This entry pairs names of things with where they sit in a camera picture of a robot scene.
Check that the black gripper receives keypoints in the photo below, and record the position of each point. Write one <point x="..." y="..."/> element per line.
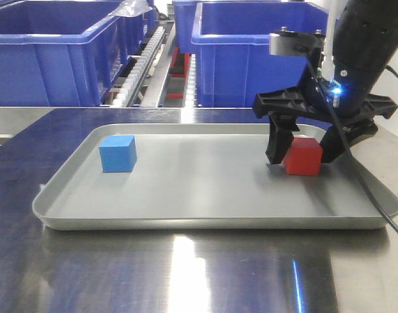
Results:
<point x="351" y="111"/>

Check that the red cube block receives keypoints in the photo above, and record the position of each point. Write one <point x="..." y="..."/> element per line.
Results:
<point x="303" y="157"/>

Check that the blue cube block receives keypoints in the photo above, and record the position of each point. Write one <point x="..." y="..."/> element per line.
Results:
<point x="118" y="153"/>

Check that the blue bin front right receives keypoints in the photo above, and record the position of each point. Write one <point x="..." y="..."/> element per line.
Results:
<point x="229" y="82"/>

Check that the blue bin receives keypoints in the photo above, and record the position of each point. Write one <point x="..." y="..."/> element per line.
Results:
<point x="229" y="82"/>
<point x="59" y="53"/>
<point x="138" y="27"/>
<point x="184" y="23"/>

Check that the grey plastic tray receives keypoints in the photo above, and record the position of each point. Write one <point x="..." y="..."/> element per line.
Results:
<point x="199" y="176"/>

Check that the blue bin rear right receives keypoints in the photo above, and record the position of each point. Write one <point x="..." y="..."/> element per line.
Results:
<point x="184" y="23"/>

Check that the blue bin rear left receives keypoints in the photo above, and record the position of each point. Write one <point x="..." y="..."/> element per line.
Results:
<point x="138" y="27"/>

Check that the clear plastic bag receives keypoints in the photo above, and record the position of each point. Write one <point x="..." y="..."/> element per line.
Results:
<point x="132" y="8"/>

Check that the blue bin front left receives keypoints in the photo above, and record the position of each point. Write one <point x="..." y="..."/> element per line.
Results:
<point x="59" y="53"/>

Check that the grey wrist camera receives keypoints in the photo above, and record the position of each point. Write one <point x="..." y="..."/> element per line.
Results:
<point x="294" y="43"/>

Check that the white roller conveyor rail right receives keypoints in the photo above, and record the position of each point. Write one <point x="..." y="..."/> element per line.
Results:
<point x="189" y="100"/>

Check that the white roller conveyor rail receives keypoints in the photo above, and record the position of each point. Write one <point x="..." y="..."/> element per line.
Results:
<point x="189" y="100"/>
<point x="129" y="90"/>

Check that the red bracket under shelf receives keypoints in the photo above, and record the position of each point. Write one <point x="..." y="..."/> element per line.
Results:
<point x="178" y="72"/>

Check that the white roller conveyor rail left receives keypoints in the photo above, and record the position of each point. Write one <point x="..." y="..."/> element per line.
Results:
<point x="129" y="90"/>

